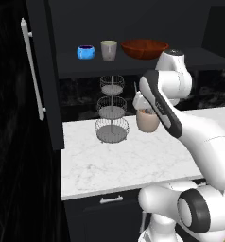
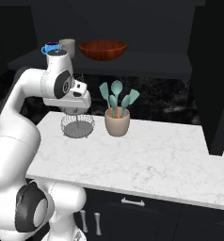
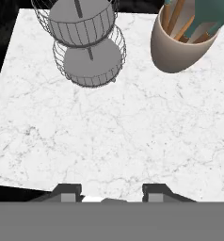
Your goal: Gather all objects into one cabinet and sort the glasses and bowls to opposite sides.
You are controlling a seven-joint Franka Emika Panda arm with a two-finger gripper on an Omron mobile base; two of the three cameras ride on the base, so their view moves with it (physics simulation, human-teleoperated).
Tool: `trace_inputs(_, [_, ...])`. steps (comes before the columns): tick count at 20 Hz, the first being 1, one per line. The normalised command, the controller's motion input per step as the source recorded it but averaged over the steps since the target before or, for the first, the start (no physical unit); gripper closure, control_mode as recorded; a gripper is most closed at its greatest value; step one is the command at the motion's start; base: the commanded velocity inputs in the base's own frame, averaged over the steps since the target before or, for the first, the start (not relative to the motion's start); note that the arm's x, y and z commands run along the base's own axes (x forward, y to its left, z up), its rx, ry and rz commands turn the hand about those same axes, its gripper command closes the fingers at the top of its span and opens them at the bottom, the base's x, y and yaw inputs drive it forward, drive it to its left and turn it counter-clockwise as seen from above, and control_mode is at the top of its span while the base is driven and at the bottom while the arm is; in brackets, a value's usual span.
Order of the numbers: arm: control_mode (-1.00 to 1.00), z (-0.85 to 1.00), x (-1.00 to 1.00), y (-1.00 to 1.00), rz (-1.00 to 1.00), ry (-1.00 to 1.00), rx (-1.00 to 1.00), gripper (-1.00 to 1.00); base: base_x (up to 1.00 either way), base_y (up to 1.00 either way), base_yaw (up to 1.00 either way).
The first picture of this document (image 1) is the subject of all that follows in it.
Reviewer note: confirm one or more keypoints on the beige utensil pot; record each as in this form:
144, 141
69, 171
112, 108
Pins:
146, 123

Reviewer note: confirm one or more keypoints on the black base cupboard door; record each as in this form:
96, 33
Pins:
101, 228

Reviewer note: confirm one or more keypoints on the black cabinet door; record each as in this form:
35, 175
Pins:
220, 28
51, 94

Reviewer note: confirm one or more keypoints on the blue bowl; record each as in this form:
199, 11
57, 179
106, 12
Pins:
86, 53

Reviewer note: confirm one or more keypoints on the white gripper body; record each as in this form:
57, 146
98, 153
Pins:
139, 100

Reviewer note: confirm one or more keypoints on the black drawer front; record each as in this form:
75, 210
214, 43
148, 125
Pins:
86, 206

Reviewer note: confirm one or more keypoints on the black wall cabinet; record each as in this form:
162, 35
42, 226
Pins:
133, 67

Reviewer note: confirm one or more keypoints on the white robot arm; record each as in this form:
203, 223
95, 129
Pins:
209, 151

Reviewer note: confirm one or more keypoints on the beige glass cup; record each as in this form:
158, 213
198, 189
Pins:
109, 52

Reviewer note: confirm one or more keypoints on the brown wooden bowl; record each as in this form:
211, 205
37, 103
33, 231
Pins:
142, 50

